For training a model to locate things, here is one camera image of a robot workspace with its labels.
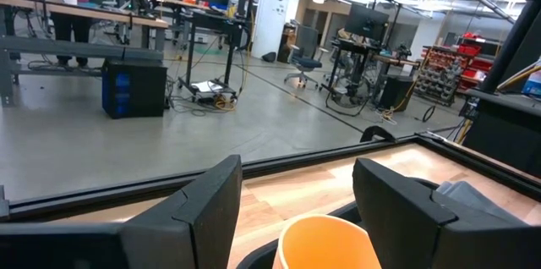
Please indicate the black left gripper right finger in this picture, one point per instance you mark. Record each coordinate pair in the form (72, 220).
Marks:
(397, 218)

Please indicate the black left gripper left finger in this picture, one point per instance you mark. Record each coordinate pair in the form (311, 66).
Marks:
(190, 226)

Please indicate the grey sponge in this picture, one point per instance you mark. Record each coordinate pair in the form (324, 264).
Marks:
(469, 197)

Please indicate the orange mug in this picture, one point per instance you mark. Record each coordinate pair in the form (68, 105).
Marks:
(325, 243)

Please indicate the black box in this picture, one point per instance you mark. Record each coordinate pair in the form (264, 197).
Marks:
(395, 93)

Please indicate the black computer tower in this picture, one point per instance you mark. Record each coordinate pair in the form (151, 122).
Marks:
(135, 89)

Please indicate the shelf with red bins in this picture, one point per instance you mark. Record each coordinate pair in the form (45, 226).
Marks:
(448, 70)

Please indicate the black desk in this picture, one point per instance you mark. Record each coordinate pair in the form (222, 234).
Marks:
(363, 49)

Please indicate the blue office chair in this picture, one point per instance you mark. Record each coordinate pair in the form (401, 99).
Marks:
(306, 64)

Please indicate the monitor stand on wheels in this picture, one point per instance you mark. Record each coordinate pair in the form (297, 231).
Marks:
(211, 21)

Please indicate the black pole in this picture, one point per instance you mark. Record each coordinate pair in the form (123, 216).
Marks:
(511, 40)

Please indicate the yellow bottle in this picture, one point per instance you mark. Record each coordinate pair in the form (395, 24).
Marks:
(232, 7)

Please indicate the white pillar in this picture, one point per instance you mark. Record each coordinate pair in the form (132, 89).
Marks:
(274, 11)

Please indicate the wooden workbench with grey legs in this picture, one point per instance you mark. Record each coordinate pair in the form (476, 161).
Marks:
(84, 13)

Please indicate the person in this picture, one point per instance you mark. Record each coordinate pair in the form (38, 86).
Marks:
(69, 15)

